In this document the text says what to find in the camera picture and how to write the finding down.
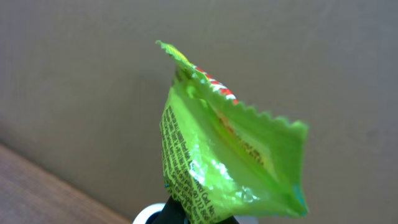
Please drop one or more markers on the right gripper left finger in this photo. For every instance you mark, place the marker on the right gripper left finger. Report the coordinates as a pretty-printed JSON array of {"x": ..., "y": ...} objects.
[{"x": 172, "y": 213}]

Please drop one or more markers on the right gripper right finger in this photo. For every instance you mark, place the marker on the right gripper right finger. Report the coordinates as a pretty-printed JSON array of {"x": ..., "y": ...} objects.
[{"x": 230, "y": 220}]

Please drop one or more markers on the Haribo gummy candy bag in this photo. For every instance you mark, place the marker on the Haribo gummy candy bag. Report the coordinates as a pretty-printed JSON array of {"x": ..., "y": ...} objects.
[{"x": 221, "y": 157}]

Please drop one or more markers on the white barcode scanner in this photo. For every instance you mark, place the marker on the white barcode scanner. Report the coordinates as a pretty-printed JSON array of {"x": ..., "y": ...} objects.
[{"x": 150, "y": 213}]

